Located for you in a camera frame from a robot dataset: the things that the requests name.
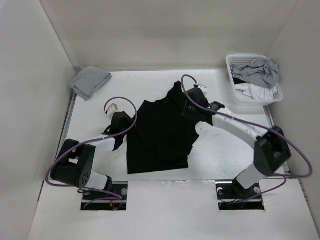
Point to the crumpled white tank top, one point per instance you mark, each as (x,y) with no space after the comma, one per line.
(256,92)

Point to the white plastic laundry basket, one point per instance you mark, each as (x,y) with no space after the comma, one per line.
(239,98)

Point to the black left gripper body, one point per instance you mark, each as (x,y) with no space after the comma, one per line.
(128,124)

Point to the folded grey tank top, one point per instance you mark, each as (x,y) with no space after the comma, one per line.
(89,80)

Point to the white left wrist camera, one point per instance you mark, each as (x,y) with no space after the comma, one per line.
(111,110)

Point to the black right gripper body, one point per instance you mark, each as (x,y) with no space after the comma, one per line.
(191,109)

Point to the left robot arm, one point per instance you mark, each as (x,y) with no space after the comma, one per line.
(74,165)

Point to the black tank top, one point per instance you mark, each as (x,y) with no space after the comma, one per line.
(162,138)

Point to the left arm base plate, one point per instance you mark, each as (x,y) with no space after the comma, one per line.
(113,199)

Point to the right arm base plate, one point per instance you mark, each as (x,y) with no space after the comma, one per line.
(231,198)

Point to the crumpled grey tank top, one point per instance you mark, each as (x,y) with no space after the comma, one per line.
(261,72)

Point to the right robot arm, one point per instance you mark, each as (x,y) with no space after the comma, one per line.
(270,150)

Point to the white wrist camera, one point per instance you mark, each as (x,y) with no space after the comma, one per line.
(111,110)
(203,88)

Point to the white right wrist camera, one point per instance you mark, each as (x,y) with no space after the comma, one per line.
(203,88)

